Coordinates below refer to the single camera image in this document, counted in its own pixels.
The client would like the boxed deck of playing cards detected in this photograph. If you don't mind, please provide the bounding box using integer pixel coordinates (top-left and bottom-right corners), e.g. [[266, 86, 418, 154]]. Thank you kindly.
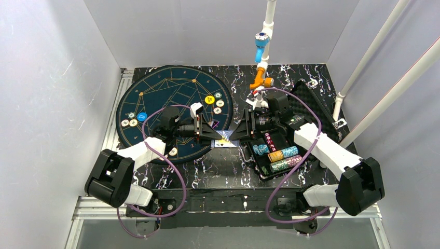
[[211, 130, 239, 148]]

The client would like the red and white poker chip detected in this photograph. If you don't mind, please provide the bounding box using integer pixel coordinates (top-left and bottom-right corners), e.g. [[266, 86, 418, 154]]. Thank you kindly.
[[213, 107, 222, 115]]

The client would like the yellow poker chip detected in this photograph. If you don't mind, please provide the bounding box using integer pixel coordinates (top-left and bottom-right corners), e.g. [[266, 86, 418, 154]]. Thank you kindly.
[[216, 100, 225, 107], [169, 147, 178, 156], [129, 119, 139, 127]]

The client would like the blue small blind button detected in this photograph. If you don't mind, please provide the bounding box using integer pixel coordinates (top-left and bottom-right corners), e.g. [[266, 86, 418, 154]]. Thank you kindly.
[[136, 112, 148, 122]]

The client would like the yellow big blind button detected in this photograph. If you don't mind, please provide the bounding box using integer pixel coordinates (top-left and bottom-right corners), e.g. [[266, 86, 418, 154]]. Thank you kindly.
[[204, 95, 216, 105]]

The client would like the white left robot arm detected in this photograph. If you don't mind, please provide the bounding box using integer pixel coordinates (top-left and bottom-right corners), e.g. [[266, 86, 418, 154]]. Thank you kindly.
[[84, 103, 222, 208]]

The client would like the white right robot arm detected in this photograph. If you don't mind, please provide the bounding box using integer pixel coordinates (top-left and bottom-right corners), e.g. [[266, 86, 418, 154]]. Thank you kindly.
[[230, 90, 385, 216]]

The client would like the light blue chip stack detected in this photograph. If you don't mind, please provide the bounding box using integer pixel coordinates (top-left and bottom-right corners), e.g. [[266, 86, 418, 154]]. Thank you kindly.
[[252, 144, 270, 156]]

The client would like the black poker chip case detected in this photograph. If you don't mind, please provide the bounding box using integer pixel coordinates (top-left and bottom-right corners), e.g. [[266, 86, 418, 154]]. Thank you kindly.
[[230, 80, 341, 179]]

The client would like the yellow chip stack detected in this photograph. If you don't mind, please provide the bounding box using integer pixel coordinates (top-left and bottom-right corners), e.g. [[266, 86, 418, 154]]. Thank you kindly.
[[268, 150, 284, 163]]

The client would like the round dark blue poker mat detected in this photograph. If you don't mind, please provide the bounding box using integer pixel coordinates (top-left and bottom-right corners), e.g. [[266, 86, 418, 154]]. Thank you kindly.
[[116, 65, 233, 148]]

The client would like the green and purple chip row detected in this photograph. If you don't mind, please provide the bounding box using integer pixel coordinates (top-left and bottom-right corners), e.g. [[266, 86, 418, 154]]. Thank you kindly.
[[269, 155, 302, 173]]

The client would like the white thin diagonal pole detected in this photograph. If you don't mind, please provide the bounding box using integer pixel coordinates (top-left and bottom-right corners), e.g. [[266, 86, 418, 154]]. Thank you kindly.
[[333, 0, 410, 121]]

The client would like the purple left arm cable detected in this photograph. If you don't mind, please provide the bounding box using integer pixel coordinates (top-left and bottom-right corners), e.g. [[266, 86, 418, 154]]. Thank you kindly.
[[116, 104, 200, 239]]

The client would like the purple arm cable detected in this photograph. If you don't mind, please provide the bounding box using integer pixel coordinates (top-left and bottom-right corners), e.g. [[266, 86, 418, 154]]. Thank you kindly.
[[252, 87, 339, 237], [116, 104, 200, 239]]

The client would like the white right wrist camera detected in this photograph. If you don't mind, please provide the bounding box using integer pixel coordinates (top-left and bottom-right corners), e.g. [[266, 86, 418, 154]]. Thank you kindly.
[[245, 94, 269, 110]]

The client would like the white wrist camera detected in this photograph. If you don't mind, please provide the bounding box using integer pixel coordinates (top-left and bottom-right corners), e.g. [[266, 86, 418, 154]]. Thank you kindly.
[[190, 102, 203, 118], [245, 94, 269, 110]]

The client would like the white pipe camera stand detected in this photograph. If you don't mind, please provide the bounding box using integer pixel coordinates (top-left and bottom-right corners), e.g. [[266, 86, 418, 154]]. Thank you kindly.
[[250, 0, 277, 94]]

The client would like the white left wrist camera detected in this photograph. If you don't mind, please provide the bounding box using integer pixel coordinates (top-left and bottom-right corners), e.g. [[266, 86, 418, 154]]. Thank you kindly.
[[190, 102, 203, 118]]

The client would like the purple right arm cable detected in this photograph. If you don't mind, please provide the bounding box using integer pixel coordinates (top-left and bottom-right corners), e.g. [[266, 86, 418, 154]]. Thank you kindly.
[[252, 87, 339, 237]]

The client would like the aluminium frame rail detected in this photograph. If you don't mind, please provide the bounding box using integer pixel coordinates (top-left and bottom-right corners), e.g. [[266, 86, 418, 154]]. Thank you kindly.
[[65, 68, 134, 248]]

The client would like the white diagonal frame pole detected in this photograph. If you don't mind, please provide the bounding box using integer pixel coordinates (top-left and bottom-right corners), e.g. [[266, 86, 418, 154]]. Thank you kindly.
[[340, 38, 439, 148]]

